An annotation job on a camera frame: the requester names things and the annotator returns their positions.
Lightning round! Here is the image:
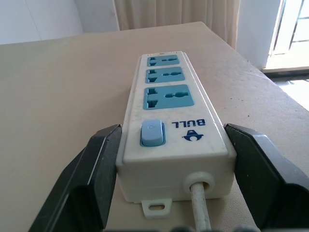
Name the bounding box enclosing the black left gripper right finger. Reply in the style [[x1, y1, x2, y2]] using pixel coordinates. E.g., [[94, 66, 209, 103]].
[[224, 123, 309, 232]]

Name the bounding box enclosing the beige curtain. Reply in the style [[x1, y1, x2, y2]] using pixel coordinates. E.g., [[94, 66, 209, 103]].
[[113, 0, 241, 49]]

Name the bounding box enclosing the white power strip cable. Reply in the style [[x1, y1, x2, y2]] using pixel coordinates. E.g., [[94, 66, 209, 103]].
[[190, 183, 212, 231]]

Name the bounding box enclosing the white blue-socket power strip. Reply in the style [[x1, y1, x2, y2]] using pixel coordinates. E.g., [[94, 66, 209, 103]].
[[115, 50, 237, 220]]

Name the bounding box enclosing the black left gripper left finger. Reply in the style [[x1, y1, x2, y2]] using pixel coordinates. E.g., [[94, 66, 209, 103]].
[[28, 124, 123, 232]]

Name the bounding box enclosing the bright window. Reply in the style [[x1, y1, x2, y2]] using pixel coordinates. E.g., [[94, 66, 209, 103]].
[[262, 0, 309, 73]]

